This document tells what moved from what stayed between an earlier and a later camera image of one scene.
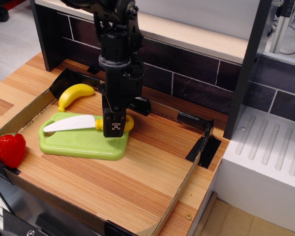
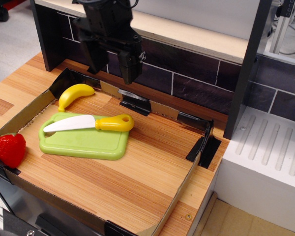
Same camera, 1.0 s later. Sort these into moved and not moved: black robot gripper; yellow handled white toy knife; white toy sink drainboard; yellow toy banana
Moved: black robot gripper
Not moved: yellow toy banana; white toy sink drainboard; yellow handled white toy knife
